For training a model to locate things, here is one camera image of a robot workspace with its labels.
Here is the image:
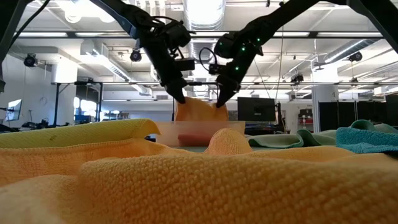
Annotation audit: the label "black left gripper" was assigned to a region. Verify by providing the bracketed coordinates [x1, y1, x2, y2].
[141, 29, 188, 105]

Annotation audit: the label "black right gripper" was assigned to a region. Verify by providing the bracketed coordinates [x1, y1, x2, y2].
[215, 57, 246, 109]

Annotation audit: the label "light orange microfiber towel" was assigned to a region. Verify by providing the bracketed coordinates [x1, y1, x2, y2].
[174, 96, 229, 123]

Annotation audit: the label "pink microfiber towel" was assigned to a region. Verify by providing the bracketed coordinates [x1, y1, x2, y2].
[177, 133, 213, 147]

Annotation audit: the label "light green microfiber towel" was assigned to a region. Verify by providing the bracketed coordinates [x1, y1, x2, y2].
[245, 119, 398, 149]

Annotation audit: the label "yellow microfiber towel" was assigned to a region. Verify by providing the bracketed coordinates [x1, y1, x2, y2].
[0, 118, 162, 150]

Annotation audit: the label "teal microfiber towel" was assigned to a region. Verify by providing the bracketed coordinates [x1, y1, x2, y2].
[335, 126, 398, 155]

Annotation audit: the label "black computer monitor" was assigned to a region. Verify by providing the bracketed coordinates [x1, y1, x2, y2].
[237, 96, 277, 123]

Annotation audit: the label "orange plastic bin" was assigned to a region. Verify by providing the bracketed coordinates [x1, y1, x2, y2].
[154, 120, 246, 147]

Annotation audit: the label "white building column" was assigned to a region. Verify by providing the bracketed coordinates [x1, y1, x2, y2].
[312, 63, 340, 133]

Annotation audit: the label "black LED light bar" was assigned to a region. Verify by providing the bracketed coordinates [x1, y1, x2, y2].
[14, 30, 385, 40]

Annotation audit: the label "black partition panels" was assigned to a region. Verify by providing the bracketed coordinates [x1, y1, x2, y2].
[318, 94, 398, 132]

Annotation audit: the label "small tilted computer monitor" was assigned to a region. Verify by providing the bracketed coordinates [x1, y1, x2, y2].
[5, 98, 23, 121]

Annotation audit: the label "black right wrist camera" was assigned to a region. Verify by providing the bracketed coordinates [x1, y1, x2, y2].
[208, 63, 227, 76]

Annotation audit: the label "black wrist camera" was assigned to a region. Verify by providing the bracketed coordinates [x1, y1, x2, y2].
[175, 57, 196, 72]
[208, 63, 227, 76]

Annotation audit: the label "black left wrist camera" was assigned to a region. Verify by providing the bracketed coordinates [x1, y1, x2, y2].
[175, 57, 196, 72]

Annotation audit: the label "silver ribbed ventilation duct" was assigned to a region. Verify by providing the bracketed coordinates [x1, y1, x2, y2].
[183, 0, 226, 98]

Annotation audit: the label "black tall stand frame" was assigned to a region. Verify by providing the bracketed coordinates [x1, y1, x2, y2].
[51, 81, 104, 127]

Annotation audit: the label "silver smooth ventilation duct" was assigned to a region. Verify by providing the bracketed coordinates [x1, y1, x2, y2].
[323, 18, 398, 65]

